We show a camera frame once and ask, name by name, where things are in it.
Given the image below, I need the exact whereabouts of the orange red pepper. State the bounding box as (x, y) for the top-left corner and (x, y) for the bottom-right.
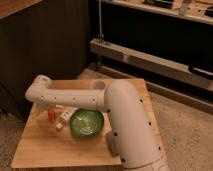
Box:
(48, 109), (56, 123)

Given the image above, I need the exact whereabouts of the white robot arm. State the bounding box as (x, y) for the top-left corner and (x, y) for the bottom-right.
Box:
(25, 75), (170, 171)

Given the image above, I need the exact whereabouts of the white plastic bottle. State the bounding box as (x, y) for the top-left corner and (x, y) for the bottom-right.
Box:
(56, 107), (77, 131)

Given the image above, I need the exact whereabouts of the wooden table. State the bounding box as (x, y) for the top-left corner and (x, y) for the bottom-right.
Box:
(12, 80), (165, 169)

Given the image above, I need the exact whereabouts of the green bowl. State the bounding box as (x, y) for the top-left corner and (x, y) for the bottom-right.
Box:
(69, 109), (104, 138)

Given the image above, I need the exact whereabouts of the white cup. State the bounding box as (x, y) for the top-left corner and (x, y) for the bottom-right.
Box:
(91, 80), (106, 90)

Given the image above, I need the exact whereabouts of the dark wooden cabinet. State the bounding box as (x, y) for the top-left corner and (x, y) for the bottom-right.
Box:
(0, 0), (90, 115)

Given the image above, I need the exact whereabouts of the grey sponge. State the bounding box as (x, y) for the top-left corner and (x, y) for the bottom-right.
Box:
(106, 132), (119, 156)

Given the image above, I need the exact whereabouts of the metal pole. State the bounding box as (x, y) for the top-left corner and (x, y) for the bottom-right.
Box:
(98, 0), (104, 42)

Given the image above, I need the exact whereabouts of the wooden shelf unit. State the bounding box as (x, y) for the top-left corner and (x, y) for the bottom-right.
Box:
(90, 0), (213, 92)

